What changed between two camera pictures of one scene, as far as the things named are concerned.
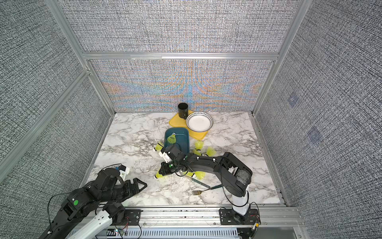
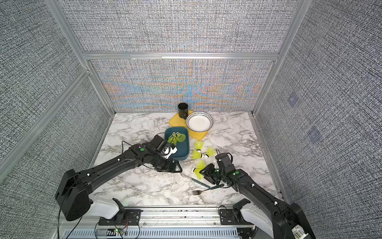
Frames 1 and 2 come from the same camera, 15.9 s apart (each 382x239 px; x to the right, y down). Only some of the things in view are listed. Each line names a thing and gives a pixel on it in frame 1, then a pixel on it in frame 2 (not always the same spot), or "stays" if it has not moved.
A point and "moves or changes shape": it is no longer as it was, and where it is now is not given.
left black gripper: (131, 191) to (168, 168)
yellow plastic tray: (176, 121) stays
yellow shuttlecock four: (158, 147) moves or changes shape
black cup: (183, 110) stays
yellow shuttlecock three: (199, 175) to (199, 144)
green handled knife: (198, 181) stays
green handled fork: (198, 192) stays
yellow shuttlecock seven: (199, 145) to (210, 152)
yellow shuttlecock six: (198, 153) to (201, 165)
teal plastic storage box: (182, 138) stays
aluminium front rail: (274, 217) stays
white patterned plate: (199, 121) stays
